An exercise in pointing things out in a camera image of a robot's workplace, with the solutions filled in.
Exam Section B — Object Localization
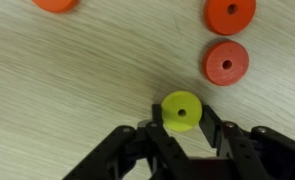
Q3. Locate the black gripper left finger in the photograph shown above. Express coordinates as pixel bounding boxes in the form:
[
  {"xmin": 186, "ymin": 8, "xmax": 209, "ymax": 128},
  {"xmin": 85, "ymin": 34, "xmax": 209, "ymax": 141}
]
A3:
[{"xmin": 61, "ymin": 103, "xmax": 190, "ymax": 180}]

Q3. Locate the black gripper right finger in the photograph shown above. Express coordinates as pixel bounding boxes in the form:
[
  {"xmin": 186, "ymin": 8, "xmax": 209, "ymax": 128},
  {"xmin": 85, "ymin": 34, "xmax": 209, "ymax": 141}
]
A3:
[{"xmin": 199, "ymin": 104, "xmax": 295, "ymax": 180}]

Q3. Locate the yellow plastic ring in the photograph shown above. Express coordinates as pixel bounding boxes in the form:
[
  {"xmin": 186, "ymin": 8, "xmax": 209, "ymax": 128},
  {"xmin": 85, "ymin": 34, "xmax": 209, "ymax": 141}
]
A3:
[{"xmin": 160, "ymin": 90, "xmax": 203, "ymax": 132}]

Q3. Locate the orange wooden disc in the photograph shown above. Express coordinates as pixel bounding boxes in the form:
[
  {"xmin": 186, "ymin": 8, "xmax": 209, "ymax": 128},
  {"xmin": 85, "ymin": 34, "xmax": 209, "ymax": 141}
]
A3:
[
  {"xmin": 201, "ymin": 40, "xmax": 250, "ymax": 87},
  {"xmin": 31, "ymin": 0, "xmax": 80, "ymax": 14},
  {"xmin": 203, "ymin": 0, "xmax": 257, "ymax": 36}
]

